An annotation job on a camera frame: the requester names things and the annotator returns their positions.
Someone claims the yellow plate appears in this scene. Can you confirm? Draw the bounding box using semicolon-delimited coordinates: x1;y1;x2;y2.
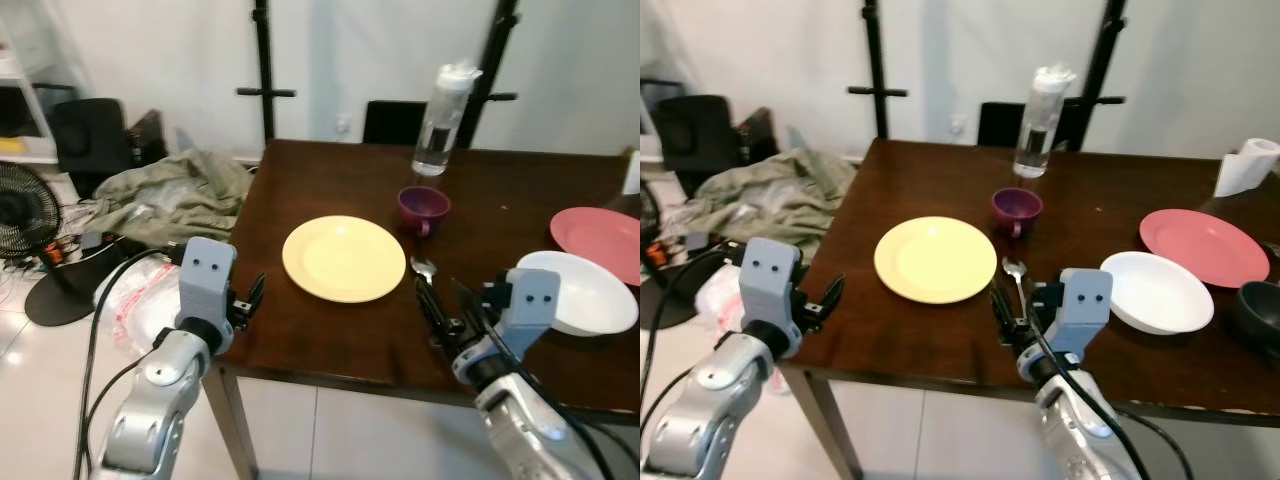
873;216;999;305
282;215;407;304

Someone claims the dark brown wooden table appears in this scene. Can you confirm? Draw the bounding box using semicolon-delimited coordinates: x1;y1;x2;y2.
203;138;641;480
775;137;1280;480

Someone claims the clear plastic bag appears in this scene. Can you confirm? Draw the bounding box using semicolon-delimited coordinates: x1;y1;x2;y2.
95;258;186;358
693;265;749;346

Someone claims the purple cup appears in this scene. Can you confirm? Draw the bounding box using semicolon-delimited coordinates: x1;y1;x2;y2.
991;187;1045;239
398;186;452;238

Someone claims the olive green cloth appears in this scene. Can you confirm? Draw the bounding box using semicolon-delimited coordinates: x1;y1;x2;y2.
92;150;257;248
685;148;859;251

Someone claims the white bowl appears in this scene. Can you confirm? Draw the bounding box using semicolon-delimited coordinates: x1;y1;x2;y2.
515;251;639;338
1100;251;1216;336

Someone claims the pink plate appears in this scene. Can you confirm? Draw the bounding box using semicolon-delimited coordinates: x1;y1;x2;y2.
550;207;641;287
1139;208;1271;290

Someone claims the clear plastic water bottle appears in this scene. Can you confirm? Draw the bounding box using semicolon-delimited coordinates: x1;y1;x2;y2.
1013;64;1078;180
412;62;483;178

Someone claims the black dining chair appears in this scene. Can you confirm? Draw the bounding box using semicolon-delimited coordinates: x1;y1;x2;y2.
362;99;471;149
977;100;1086;151

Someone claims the black office chair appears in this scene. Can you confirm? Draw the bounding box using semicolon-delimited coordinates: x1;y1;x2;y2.
650;95;776;196
50;98;168;198

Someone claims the black bowl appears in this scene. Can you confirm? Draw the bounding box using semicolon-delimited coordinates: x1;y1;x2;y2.
1231;281;1280;348

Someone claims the black floor fan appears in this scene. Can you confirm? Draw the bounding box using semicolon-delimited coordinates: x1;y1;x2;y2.
0;160;126;328

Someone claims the upright black stand pole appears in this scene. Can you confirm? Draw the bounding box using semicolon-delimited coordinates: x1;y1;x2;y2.
236;0;297;143
848;0;909;141

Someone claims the white paper towel roll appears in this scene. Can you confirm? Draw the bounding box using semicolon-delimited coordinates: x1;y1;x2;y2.
1214;138;1280;199

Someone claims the slanted black stand pole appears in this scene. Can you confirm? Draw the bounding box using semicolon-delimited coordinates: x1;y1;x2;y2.
457;0;523;151
1065;0;1129;153

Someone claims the white shelf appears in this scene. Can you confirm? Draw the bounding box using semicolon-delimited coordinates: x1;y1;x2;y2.
0;20;61;166

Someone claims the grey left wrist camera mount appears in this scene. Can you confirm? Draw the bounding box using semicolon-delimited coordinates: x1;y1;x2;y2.
740;237;805;333
177;237;239;333

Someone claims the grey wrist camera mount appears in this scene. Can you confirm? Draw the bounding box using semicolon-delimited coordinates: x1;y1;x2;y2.
1035;267;1114;363
177;237;239;333
740;237;805;333
484;265;562;359

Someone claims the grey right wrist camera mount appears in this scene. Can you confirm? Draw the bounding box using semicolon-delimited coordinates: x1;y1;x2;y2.
1035;267;1114;363
484;265;562;359

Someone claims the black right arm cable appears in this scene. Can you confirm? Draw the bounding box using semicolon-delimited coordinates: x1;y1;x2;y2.
468;308;618;480
1020;310;1198;480

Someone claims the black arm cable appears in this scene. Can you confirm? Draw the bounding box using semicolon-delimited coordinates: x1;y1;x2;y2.
1020;310;1198;480
73;247;191;480
468;308;618;480
640;247;746;480

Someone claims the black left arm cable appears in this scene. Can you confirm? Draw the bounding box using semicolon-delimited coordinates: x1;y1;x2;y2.
640;247;746;480
73;247;191;480

